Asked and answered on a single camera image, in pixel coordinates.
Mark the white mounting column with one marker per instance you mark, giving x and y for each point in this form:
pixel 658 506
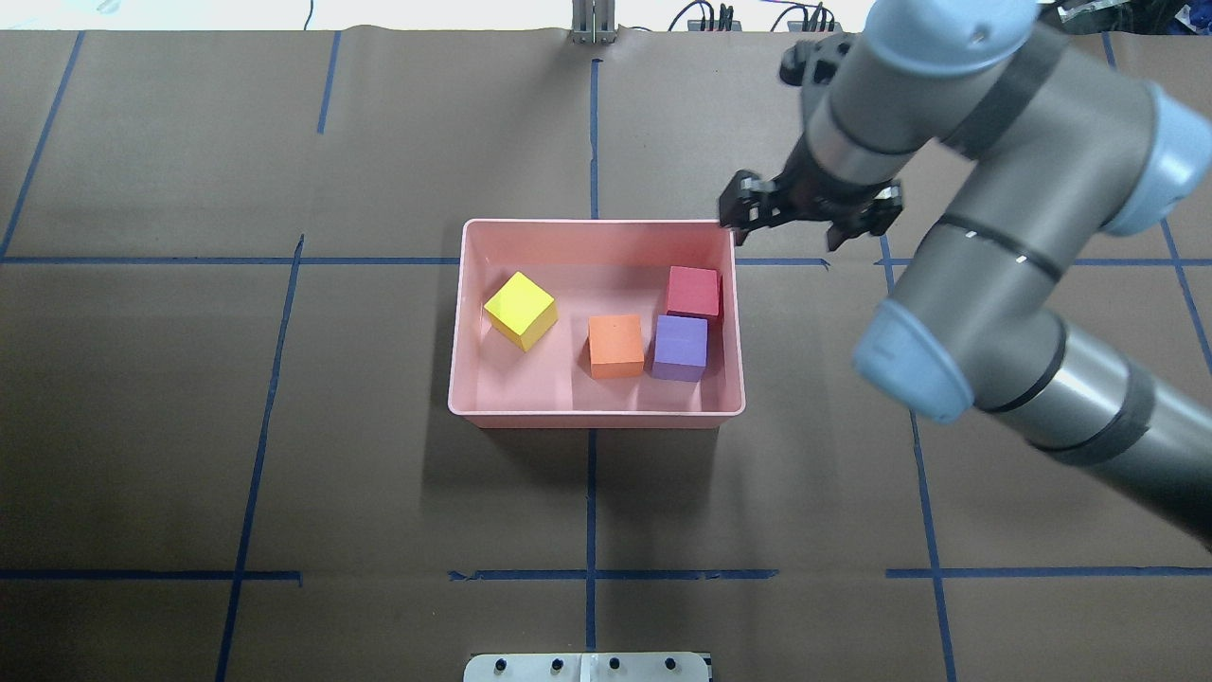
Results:
pixel 590 666

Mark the aluminium frame post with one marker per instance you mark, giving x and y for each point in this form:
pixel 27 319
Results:
pixel 593 22

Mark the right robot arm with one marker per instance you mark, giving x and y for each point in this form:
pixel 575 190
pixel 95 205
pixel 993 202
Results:
pixel 1063 148

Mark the purple foam block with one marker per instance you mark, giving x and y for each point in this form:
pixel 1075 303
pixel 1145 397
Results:
pixel 680 350

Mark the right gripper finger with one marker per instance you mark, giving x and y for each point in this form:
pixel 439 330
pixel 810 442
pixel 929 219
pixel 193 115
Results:
pixel 750 203
pixel 873 220

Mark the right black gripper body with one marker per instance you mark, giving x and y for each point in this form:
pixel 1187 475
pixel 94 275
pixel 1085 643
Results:
pixel 812 190

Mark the red foam block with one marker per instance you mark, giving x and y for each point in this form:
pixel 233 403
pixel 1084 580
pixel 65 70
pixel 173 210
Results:
pixel 692 291

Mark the pink plastic bin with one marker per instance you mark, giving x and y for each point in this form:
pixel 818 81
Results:
pixel 591 267

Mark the yellow foam block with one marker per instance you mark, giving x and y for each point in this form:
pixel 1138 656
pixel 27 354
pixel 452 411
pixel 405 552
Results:
pixel 522 311

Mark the orange foam block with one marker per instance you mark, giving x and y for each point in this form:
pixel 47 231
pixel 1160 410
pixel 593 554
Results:
pixel 616 346

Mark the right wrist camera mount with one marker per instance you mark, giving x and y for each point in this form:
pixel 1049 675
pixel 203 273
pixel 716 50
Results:
pixel 811 65

